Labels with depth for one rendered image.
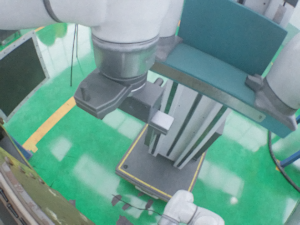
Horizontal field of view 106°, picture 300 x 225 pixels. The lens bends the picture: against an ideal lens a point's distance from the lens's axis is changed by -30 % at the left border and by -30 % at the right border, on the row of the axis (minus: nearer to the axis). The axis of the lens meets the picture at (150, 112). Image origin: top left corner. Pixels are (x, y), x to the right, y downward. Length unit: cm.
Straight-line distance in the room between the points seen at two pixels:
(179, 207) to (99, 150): 133
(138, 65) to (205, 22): 40
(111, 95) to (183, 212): 64
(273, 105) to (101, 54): 46
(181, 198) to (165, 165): 78
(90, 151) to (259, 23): 184
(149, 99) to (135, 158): 126
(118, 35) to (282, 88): 43
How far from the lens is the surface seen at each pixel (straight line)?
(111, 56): 19
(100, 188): 177
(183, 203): 76
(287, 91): 49
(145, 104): 24
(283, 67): 49
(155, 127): 29
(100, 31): 19
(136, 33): 18
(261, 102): 50
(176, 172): 151
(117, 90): 21
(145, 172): 146
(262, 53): 59
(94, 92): 21
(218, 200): 198
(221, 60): 60
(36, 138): 225
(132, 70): 21
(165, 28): 48
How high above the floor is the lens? 172
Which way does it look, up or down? 53 degrees down
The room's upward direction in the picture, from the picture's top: 11 degrees clockwise
